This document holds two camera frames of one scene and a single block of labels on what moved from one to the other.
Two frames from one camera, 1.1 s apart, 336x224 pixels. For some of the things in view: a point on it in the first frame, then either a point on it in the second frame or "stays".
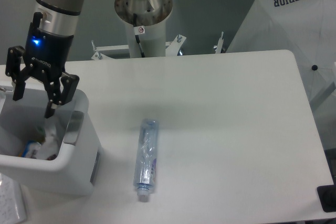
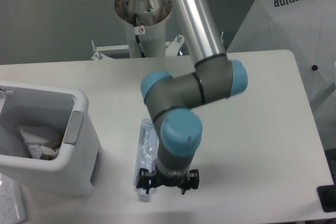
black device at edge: x=327 y=195 stays
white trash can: x=74 y=168 stays
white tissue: x=50 y=146 -> x=34 y=139
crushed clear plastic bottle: x=146 y=159 stays
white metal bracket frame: x=172 y=48 stays
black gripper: x=48 y=53 -> x=178 y=180
